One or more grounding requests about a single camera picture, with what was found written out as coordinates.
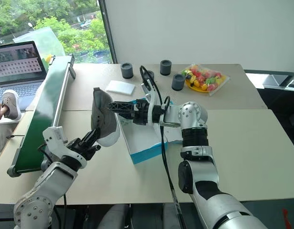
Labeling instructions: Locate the person's beige trouser leg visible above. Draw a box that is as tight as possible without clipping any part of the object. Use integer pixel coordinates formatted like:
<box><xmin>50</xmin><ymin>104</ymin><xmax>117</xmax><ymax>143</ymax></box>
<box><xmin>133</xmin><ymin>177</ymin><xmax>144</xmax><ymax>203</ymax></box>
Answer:
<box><xmin>0</xmin><ymin>123</ymin><xmax>18</xmax><ymax>155</ymax></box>

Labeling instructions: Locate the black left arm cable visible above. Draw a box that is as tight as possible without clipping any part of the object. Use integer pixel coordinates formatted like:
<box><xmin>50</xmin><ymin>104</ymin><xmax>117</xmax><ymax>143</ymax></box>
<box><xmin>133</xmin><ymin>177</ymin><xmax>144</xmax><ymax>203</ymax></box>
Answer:
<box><xmin>38</xmin><ymin>143</ymin><xmax>68</xmax><ymax>229</ymax></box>

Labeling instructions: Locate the green translucent sheet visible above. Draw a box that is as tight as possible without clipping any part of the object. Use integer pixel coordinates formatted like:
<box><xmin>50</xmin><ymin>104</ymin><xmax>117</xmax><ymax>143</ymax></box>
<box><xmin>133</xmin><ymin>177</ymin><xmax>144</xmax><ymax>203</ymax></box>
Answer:
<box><xmin>12</xmin><ymin>26</ymin><xmax>66</xmax><ymax>59</ymax></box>

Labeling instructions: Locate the bag of colourful toy fruit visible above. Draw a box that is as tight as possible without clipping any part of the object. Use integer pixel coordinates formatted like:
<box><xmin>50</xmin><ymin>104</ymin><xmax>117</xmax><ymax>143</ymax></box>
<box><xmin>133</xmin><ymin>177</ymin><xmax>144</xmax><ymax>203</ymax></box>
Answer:
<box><xmin>178</xmin><ymin>62</ymin><xmax>231</xmax><ymax>97</ymax></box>

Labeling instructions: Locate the white folded cloth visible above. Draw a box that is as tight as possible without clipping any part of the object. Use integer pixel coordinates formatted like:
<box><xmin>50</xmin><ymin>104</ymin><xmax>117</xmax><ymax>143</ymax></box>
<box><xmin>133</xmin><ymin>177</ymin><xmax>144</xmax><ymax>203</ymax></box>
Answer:
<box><xmin>105</xmin><ymin>80</ymin><xmax>136</xmax><ymax>96</ymax></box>

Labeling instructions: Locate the white metal ledge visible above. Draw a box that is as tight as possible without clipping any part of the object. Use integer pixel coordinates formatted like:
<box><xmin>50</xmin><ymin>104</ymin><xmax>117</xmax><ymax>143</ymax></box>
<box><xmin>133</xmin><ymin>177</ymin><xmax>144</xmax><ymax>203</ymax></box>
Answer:
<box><xmin>245</xmin><ymin>68</ymin><xmax>294</xmax><ymax>92</ymax></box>

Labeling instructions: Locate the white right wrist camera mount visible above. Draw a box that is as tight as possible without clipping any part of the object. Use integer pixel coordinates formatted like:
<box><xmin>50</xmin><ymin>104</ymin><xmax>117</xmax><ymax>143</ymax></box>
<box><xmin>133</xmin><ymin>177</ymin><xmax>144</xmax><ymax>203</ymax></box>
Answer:
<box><xmin>140</xmin><ymin>77</ymin><xmax>162</xmax><ymax>125</ymax></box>

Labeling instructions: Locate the black window frame post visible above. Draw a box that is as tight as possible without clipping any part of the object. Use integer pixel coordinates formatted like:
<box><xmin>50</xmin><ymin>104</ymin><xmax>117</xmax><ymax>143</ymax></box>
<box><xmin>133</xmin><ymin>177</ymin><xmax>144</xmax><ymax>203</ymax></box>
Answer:
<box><xmin>99</xmin><ymin>0</ymin><xmax>118</xmax><ymax>64</ymax></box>

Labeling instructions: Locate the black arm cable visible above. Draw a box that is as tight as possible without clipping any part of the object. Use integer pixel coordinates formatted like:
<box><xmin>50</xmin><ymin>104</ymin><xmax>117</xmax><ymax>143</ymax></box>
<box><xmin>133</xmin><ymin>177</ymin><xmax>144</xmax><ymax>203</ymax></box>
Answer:
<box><xmin>38</xmin><ymin>143</ymin><xmax>68</xmax><ymax>229</ymax></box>
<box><xmin>139</xmin><ymin>65</ymin><xmax>188</xmax><ymax>229</ymax></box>

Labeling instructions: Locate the blue and white shoebox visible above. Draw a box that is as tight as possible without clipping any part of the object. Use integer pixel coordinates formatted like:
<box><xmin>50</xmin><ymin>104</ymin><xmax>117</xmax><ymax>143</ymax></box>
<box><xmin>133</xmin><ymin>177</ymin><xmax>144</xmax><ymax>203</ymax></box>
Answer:
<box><xmin>116</xmin><ymin>96</ymin><xmax>183</xmax><ymax>165</ymax></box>

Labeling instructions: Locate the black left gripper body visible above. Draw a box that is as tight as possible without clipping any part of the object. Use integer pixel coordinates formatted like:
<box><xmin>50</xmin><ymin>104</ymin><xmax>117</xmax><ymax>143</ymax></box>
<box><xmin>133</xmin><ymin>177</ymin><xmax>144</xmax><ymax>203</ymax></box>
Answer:
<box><xmin>66</xmin><ymin>137</ymin><xmax>98</xmax><ymax>161</ymax></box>

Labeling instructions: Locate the grey canvas shoe white sole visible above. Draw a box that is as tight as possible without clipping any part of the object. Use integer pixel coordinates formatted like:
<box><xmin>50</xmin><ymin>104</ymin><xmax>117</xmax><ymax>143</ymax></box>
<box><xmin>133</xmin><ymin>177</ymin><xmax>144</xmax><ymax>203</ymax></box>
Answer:
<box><xmin>1</xmin><ymin>89</ymin><xmax>22</xmax><ymax>121</ymax></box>
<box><xmin>90</xmin><ymin>87</ymin><xmax>121</xmax><ymax>147</ymax></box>

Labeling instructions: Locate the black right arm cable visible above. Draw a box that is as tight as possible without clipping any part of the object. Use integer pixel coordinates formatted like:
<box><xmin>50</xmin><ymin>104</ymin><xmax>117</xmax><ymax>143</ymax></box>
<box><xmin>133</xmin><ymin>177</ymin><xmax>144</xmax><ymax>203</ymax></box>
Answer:
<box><xmin>139</xmin><ymin>65</ymin><xmax>188</xmax><ymax>229</ymax></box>

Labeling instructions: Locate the dark grey cylinder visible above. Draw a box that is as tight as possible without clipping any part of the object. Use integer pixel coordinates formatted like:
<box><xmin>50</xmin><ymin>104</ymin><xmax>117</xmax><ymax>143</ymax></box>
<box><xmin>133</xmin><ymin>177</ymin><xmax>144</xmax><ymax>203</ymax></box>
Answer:
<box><xmin>171</xmin><ymin>73</ymin><xmax>186</xmax><ymax>92</ymax></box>
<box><xmin>143</xmin><ymin>70</ymin><xmax>155</xmax><ymax>83</ymax></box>
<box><xmin>120</xmin><ymin>62</ymin><xmax>134</xmax><ymax>80</ymax></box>
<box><xmin>160</xmin><ymin>59</ymin><xmax>173</xmax><ymax>76</ymax></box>

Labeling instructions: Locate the grey laptop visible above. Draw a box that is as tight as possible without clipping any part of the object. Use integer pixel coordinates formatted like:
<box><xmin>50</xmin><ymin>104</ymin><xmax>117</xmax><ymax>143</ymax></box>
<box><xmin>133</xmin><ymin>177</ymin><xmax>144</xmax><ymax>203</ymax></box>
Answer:
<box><xmin>0</xmin><ymin>41</ymin><xmax>48</xmax><ymax>112</ymax></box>

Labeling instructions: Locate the green conveyor belt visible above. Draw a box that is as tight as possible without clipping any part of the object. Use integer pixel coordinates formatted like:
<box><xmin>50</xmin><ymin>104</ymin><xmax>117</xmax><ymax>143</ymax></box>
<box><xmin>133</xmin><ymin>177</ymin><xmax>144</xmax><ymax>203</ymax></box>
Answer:
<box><xmin>7</xmin><ymin>54</ymin><xmax>77</xmax><ymax>178</ymax></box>

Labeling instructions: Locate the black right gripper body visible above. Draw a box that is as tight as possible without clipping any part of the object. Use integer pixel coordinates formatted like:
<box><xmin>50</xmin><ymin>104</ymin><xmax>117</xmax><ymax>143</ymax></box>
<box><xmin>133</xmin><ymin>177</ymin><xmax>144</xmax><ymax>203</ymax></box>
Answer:
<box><xmin>131</xmin><ymin>98</ymin><xmax>152</xmax><ymax>126</ymax></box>

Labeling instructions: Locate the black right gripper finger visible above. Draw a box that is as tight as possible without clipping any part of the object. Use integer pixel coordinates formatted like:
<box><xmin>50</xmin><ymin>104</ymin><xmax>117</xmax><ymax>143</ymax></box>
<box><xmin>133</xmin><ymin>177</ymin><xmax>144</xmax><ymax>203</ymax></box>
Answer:
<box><xmin>108</xmin><ymin>101</ymin><xmax>137</xmax><ymax>113</ymax></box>
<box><xmin>117</xmin><ymin>111</ymin><xmax>136</xmax><ymax>121</ymax></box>

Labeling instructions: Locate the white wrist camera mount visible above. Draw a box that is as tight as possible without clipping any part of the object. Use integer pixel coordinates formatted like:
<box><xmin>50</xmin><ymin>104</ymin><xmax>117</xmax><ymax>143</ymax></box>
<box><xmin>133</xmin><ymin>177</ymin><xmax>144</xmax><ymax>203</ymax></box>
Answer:
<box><xmin>140</xmin><ymin>77</ymin><xmax>162</xmax><ymax>125</ymax></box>
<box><xmin>42</xmin><ymin>126</ymin><xmax>88</xmax><ymax>169</ymax></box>

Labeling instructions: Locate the red object on floor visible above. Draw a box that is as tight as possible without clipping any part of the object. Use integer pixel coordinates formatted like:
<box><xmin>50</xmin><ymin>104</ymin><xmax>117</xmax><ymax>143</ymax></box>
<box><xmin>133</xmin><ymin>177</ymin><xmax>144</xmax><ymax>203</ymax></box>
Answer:
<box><xmin>282</xmin><ymin>208</ymin><xmax>293</xmax><ymax>229</ymax></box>

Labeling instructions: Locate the grey rounded shape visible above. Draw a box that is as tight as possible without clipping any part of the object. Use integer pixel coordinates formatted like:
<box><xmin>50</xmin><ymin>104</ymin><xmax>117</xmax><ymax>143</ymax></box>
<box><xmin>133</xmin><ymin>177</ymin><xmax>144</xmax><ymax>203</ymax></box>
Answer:
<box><xmin>101</xmin><ymin>204</ymin><xmax>131</xmax><ymax>229</ymax></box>

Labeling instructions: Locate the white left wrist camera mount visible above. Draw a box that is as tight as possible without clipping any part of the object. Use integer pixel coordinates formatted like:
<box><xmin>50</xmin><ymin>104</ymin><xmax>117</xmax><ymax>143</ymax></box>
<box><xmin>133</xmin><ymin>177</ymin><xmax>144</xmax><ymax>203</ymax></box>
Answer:
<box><xmin>42</xmin><ymin>126</ymin><xmax>88</xmax><ymax>169</ymax></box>

